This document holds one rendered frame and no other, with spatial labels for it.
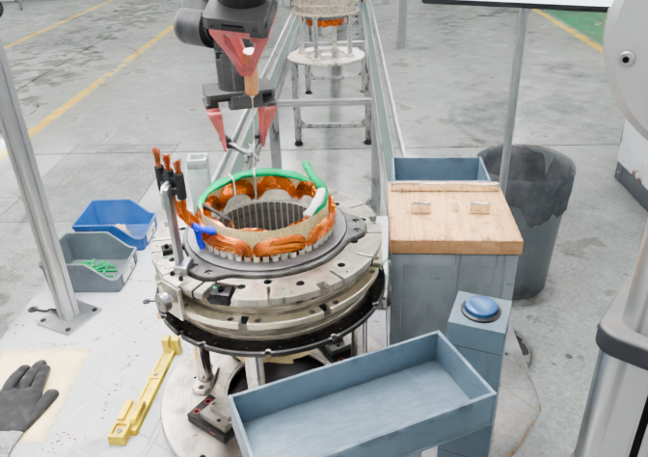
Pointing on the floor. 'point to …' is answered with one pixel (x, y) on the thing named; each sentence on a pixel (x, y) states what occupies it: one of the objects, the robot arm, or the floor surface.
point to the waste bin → (534, 245)
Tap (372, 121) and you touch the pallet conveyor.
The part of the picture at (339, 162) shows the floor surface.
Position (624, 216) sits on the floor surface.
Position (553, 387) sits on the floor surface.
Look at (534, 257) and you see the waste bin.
